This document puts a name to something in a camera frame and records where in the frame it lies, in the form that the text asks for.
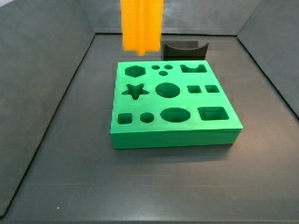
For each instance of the green shape-sorting block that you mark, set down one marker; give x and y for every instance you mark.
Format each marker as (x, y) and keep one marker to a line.
(171, 104)

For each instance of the black curved holder block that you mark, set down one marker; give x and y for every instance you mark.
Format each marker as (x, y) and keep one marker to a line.
(185, 50)

